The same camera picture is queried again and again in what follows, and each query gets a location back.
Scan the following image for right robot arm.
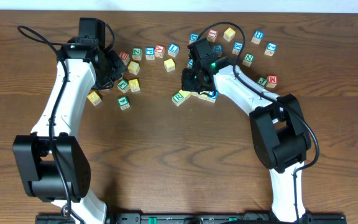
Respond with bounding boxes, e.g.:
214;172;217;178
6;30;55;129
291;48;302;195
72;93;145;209
181;57;311;222

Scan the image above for green R block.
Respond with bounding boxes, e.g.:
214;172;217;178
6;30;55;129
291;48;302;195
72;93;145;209
172;92;185;106

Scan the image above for yellow block top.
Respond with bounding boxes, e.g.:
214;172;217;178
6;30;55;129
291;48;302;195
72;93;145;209
223;27;236;42

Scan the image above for red A block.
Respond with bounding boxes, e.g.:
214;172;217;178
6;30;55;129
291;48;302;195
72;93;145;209
154;45;165;58

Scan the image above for yellow S block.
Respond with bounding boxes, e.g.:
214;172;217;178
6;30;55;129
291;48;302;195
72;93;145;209
164;58;176;72

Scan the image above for yellow C block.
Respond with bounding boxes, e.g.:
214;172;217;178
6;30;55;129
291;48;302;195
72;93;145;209
128;61;140;75

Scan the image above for blue D block lower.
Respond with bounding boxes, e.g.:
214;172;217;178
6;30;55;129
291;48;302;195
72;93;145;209
213;45;223;57

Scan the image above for blue T block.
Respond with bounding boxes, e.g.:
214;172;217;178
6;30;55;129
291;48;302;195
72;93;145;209
207;91;219;103

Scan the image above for green 4 block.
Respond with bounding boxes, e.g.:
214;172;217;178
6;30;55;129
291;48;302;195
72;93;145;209
117;96;130;110

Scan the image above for blue D block upper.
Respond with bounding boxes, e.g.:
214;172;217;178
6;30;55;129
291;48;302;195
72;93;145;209
189;33;199;44

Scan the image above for blue 2 block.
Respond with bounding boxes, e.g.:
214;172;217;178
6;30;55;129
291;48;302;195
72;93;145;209
264;42;277;56

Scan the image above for green N block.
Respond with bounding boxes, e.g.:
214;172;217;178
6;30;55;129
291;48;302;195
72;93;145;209
242;53;255;67

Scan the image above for green J block right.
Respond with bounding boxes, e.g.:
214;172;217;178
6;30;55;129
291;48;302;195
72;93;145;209
257;77;268;88

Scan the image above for yellow O block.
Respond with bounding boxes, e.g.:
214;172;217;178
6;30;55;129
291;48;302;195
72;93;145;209
179;90;191;100
198;93;208;100

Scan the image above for blue L block upper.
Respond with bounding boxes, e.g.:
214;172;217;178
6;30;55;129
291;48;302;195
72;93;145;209
167;43;180;57

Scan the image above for yellow K block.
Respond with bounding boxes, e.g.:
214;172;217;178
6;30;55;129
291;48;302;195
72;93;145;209
129;78;140;92

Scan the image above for blue L block lower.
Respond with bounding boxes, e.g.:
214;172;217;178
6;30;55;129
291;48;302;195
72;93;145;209
187;59;193;68

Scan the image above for blue l block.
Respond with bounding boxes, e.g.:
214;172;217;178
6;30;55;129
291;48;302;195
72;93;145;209
187;59;193;68
167;43;180;57

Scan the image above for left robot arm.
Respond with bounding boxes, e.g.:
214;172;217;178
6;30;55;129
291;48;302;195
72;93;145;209
12;44;126;223

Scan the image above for green j block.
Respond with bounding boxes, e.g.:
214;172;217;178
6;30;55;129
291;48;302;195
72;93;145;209
257;77;268;88
117;79;130;93

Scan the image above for green J block left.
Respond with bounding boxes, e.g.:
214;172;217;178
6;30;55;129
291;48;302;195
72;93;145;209
117;79;130;93

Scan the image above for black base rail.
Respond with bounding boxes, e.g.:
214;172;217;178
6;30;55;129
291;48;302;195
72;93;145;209
35;210;347;224

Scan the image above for blue H block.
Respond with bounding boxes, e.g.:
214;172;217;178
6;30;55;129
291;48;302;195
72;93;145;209
251;30;264;45

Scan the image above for red U block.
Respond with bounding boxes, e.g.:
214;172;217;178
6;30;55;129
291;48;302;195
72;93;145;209
119;51;131;65

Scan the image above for blue X block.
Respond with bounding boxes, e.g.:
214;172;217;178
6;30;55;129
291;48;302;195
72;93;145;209
232;42;244;55

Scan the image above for green Z block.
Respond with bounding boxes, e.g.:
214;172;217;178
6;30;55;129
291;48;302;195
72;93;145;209
132;47;142;60

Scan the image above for yellow block far left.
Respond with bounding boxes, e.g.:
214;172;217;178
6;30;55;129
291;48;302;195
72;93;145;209
87;91;102;106

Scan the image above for blue d block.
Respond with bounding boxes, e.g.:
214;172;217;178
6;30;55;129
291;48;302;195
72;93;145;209
189;33;199;44
213;45;223;57

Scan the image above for blue P block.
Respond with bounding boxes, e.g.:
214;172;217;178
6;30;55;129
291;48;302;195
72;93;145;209
145;47;155;60

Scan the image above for red I block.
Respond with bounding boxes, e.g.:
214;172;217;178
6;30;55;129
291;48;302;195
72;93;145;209
207;29;218;43

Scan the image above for red M block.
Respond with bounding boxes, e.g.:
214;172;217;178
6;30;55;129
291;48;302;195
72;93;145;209
266;75;278;88

